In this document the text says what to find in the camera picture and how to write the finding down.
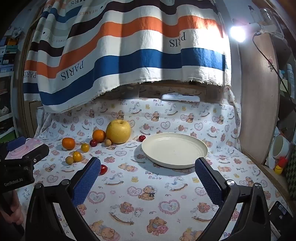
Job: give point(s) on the stack of storage boxes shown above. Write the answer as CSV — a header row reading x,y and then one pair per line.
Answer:
x,y
7,54

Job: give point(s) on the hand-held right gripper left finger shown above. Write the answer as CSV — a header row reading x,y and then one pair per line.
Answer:
x,y
86,183

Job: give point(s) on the white mug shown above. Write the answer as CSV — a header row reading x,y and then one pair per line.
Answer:
x,y
279,146

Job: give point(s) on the cream round plate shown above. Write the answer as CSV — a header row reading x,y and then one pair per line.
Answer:
x,y
174,150

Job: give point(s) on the wooden side board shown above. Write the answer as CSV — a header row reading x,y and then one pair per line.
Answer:
x,y
26,111

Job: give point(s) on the ridged orange mandarin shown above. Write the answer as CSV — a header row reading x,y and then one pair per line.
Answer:
x,y
99,135

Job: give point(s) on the pink tablet case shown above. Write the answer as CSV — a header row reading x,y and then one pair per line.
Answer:
x,y
19,151

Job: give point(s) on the pink pig sticker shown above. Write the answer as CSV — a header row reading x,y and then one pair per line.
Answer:
x,y
270,61

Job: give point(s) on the smooth spotted orange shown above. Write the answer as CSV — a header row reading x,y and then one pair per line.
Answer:
x,y
68,143

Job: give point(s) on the white clip lamp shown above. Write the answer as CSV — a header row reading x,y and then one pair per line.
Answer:
x,y
266,28

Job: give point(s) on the striped hanging cloth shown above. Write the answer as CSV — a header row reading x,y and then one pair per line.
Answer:
x,y
138,46

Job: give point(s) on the wooden cabinet panel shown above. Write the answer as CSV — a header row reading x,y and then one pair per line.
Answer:
x,y
256,104

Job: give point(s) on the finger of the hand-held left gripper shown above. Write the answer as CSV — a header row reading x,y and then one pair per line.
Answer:
x,y
16,141
38,151

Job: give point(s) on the small yellow kumquat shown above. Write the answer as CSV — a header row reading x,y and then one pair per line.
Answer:
x,y
77,156
85,147

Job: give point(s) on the small dark red fruit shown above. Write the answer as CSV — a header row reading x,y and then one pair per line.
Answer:
x,y
93,143
141,138

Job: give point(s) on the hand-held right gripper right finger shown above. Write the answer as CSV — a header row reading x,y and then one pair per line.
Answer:
x,y
209,183

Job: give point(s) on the large yellow pear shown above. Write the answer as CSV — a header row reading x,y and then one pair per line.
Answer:
x,y
118,132

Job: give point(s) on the yellow red toy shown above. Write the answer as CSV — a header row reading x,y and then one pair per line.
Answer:
x,y
279,166

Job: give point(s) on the bear printed blanket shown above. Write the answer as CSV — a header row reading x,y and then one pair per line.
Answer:
x,y
138,185

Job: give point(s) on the person's left hand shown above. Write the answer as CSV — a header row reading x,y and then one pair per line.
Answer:
x,y
15,208

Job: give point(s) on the small brown longan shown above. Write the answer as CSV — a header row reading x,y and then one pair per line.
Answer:
x,y
69,160
107,142

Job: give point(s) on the black electronic device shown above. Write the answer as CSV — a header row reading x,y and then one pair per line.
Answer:
x,y
278,216

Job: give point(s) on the red cherry tomato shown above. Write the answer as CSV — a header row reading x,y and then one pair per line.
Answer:
x,y
103,169

